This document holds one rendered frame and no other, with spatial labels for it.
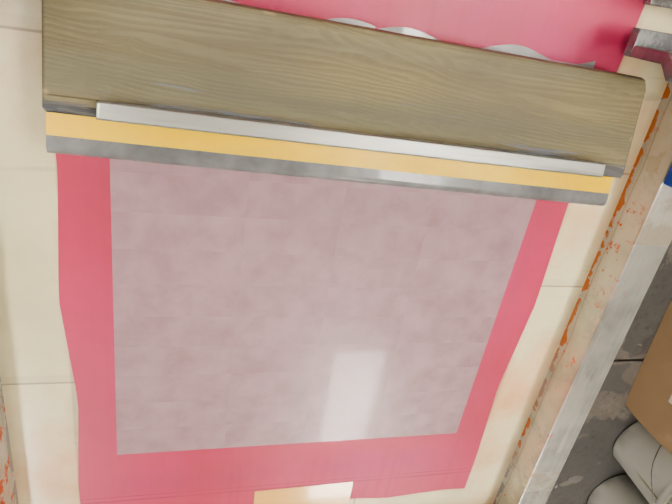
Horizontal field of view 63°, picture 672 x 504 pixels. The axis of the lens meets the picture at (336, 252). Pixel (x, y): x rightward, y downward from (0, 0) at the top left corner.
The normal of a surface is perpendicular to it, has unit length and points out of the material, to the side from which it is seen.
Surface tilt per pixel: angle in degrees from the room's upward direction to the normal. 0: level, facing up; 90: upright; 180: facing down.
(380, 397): 0
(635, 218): 90
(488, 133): 11
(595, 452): 0
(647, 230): 0
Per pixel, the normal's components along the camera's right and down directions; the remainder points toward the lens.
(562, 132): 0.26, 0.29
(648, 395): -0.97, 0.01
